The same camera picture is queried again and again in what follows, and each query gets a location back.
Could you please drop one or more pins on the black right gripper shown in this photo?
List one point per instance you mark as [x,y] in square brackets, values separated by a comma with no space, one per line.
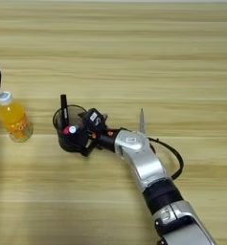
[105,140]

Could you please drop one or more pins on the grey pen white end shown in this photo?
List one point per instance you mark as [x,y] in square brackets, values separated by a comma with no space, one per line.
[72,129]

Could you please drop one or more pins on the red capped marker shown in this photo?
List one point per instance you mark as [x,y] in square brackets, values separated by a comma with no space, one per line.
[66,130]

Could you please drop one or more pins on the black mesh pen holder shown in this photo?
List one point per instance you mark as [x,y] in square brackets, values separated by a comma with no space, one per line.
[58,130]

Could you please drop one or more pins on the black marker pen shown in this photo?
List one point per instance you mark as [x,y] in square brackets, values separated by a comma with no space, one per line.
[64,108]

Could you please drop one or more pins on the orange juice bottle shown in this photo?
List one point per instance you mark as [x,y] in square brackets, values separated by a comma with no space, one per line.
[14,119]

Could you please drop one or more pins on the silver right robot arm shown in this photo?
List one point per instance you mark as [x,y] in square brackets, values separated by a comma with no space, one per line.
[143,159]

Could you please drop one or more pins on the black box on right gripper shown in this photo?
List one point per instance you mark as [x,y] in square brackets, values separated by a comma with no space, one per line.
[94,118]

